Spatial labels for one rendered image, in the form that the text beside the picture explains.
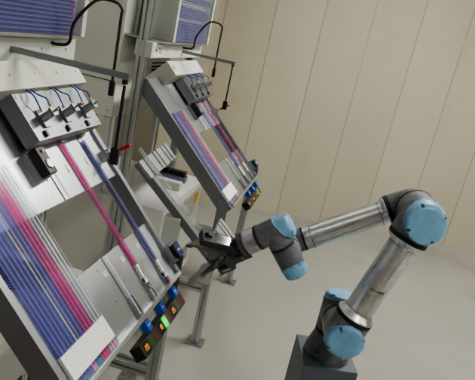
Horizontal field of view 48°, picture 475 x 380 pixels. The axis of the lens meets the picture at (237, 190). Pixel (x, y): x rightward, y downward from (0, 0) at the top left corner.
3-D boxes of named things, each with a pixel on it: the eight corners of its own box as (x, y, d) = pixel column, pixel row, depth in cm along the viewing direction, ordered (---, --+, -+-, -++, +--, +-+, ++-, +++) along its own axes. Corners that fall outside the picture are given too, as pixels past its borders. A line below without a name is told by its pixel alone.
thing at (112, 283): (168, 275, 175) (176, 271, 174) (64, 399, 112) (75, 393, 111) (139, 226, 173) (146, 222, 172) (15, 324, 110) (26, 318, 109)
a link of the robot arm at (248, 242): (252, 240, 151) (249, 219, 157) (239, 246, 152) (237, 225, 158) (265, 254, 156) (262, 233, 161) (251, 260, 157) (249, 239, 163)
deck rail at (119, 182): (166, 279, 177) (181, 271, 176) (163, 281, 176) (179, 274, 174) (52, 91, 170) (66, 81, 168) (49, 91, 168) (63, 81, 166)
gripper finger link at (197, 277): (200, 297, 158) (221, 274, 159) (189, 288, 154) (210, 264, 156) (195, 292, 160) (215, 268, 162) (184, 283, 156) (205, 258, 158)
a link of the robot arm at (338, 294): (349, 322, 182) (360, 287, 178) (353, 344, 169) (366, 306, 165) (314, 314, 182) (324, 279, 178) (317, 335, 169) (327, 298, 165)
